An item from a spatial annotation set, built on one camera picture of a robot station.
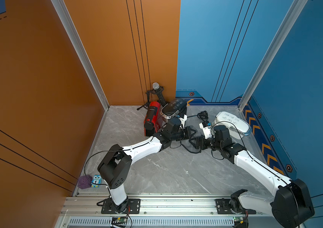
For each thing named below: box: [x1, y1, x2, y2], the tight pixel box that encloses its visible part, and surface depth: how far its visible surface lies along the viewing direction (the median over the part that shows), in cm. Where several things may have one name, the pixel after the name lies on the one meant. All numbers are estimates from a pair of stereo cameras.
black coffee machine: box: [160, 98, 188, 120], surface depth 90 cm
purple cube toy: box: [77, 174, 93, 190], surface depth 79 cm
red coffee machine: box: [143, 101, 162, 137], surface depth 91 cm
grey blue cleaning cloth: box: [180, 138, 202, 153], surface depth 81 cm
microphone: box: [136, 82, 167, 111], surface depth 105 cm
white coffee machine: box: [212, 111, 253, 141], surface depth 82 cm
